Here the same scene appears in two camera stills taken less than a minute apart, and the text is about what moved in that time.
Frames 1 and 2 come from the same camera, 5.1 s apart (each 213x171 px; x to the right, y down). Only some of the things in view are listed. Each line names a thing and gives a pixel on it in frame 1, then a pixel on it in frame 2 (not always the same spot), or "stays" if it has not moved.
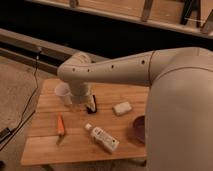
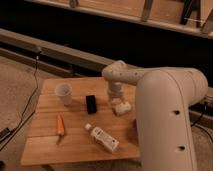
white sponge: [121, 108] stays
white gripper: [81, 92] to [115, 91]
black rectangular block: [91, 106] stays
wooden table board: [69, 134] stays
